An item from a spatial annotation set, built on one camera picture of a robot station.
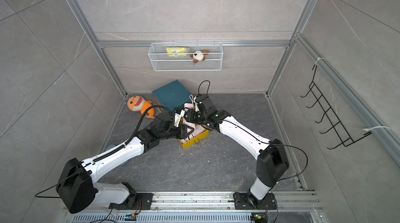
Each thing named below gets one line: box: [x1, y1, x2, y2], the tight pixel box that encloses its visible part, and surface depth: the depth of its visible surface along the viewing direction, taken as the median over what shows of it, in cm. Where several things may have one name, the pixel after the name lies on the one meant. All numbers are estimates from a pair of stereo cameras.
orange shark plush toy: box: [127, 95, 156, 119], surface depth 106 cm
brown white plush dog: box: [189, 49, 210, 64], surface depth 87 cm
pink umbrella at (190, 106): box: [183, 94, 195, 109], surface depth 82 cm
